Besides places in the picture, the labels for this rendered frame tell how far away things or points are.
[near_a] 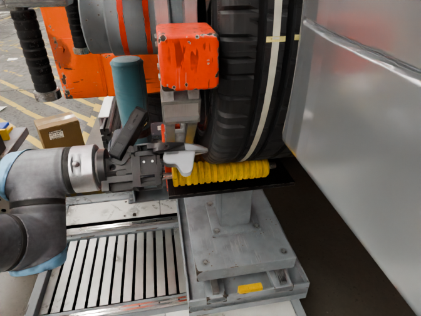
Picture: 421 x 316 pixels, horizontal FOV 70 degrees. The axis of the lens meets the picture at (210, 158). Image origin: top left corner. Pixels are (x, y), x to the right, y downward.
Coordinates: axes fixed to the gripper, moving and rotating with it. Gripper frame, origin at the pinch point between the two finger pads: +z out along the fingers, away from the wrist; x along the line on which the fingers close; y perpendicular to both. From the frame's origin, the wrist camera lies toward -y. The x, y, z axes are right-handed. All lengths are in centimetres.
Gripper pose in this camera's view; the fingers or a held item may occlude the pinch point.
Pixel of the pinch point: (201, 147)
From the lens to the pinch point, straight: 61.8
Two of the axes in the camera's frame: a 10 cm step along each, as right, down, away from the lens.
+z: 9.8, -0.9, 1.4
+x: 1.2, -2.2, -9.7
